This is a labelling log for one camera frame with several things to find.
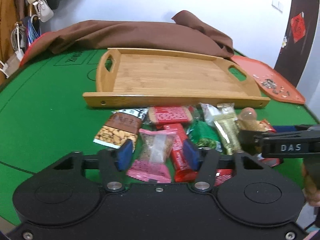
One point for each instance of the green snack packet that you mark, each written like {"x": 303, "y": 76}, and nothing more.
{"x": 203, "y": 136}

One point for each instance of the white paper bag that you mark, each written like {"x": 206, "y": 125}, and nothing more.
{"x": 12, "y": 64}

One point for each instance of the brown cloth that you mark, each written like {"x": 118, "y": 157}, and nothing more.
{"x": 186, "y": 33}

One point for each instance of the red paper door decoration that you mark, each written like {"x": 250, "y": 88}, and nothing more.
{"x": 298, "y": 27}

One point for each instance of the brown hanging coat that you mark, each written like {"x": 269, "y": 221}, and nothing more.
{"x": 12, "y": 11}

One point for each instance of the pink snack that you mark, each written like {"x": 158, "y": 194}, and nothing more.
{"x": 151, "y": 162}

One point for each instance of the pile of sunflower seeds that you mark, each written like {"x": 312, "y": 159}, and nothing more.
{"x": 269, "y": 85}

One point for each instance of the person's right hand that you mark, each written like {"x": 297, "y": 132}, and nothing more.
{"x": 311, "y": 192}

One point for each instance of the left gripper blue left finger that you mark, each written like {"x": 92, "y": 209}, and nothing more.
{"x": 112, "y": 165}

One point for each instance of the bamboo serving tray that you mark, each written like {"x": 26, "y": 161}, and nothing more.
{"x": 136, "y": 77}

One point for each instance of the gold snack packet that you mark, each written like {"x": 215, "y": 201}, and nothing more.
{"x": 223, "y": 118}

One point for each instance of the long red stick packet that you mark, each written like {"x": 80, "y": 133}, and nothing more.
{"x": 223, "y": 175}

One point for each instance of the orange plastic tray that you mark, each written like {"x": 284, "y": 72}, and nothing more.
{"x": 252, "y": 66}

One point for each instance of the red labelled biscuit pack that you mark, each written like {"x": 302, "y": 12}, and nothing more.
{"x": 169, "y": 115}

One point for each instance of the short red snack bar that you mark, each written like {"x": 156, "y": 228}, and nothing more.
{"x": 183, "y": 172}

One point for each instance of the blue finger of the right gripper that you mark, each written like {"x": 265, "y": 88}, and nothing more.
{"x": 284, "y": 129}

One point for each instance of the peanut snack packet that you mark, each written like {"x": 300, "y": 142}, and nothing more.
{"x": 122, "y": 125}

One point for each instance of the blue striped bag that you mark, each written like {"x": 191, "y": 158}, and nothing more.
{"x": 32, "y": 28}

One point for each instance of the white wall switch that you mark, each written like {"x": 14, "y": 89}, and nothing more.
{"x": 277, "y": 5}

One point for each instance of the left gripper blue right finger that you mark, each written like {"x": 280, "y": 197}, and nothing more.
{"x": 205, "y": 162}

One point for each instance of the red nut snack bag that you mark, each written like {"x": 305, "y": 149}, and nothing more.
{"x": 248, "y": 130}

